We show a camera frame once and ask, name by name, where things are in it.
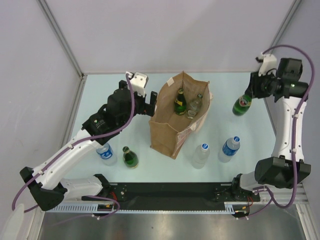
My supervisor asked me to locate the aluminium frame post left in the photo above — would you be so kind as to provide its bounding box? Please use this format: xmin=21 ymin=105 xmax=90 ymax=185
xmin=37 ymin=0 xmax=85 ymax=78

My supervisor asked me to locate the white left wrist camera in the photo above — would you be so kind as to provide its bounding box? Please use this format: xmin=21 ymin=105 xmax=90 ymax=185
xmin=125 ymin=71 xmax=149 ymax=97

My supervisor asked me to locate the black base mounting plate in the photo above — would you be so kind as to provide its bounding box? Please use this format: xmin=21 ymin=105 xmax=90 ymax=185
xmin=96 ymin=182 xmax=260 ymax=210

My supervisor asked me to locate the clear plastic bottle blue cap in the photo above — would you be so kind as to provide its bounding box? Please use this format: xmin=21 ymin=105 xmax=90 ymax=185
xmin=191 ymin=143 xmax=210 ymax=169

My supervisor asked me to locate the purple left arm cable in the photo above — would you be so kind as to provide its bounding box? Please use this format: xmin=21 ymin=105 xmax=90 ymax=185
xmin=11 ymin=72 xmax=137 ymax=221

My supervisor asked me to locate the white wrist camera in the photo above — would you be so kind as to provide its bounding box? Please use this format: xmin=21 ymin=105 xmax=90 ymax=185
xmin=255 ymin=53 xmax=277 ymax=77
xmin=125 ymin=71 xmax=149 ymax=97

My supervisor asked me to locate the white cable duct rail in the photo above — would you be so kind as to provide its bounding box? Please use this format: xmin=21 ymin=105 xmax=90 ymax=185
xmin=46 ymin=202 xmax=249 ymax=215

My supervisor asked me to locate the clear glass bottle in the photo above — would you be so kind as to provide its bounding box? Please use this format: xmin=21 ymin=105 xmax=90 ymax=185
xmin=185 ymin=93 xmax=203 ymax=119

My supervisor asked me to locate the green glass bottle gold cap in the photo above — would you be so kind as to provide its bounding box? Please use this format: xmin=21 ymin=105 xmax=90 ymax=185
xmin=174 ymin=88 xmax=187 ymax=115

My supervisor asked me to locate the aluminium frame post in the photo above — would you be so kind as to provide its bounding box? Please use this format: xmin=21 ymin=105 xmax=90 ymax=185
xmin=261 ymin=0 xmax=303 ymax=54
xmin=37 ymin=0 xmax=85 ymax=78

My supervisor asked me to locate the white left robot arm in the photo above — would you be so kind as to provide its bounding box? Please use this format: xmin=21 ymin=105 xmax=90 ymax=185
xmin=20 ymin=72 xmax=158 ymax=211

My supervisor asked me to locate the blue label water bottle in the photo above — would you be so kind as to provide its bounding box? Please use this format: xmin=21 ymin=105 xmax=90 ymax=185
xmin=96 ymin=143 xmax=117 ymax=166
xmin=218 ymin=136 xmax=241 ymax=163

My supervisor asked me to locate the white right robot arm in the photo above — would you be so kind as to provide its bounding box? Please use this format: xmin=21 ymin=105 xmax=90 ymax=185
xmin=230 ymin=70 xmax=311 ymax=201

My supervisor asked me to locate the aluminium frame post right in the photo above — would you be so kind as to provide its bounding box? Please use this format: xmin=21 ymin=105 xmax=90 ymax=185
xmin=261 ymin=0 xmax=303 ymax=54

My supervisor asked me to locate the green bottle red label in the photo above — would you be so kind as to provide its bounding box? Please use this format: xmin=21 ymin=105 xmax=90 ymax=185
xmin=232 ymin=94 xmax=252 ymax=116

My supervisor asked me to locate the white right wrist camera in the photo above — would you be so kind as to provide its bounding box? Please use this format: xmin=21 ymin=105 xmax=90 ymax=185
xmin=255 ymin=53 xmax=277 ymax=77

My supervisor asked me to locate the green perrier bottle front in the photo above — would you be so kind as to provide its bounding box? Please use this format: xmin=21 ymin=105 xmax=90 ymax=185
xmin=122 ymin=146 xmax=139 ymax=169

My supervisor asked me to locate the brown jute canvas bag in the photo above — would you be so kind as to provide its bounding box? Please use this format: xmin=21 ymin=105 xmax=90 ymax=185
xmin=149 ymin=71 xmax=213 ymax=159

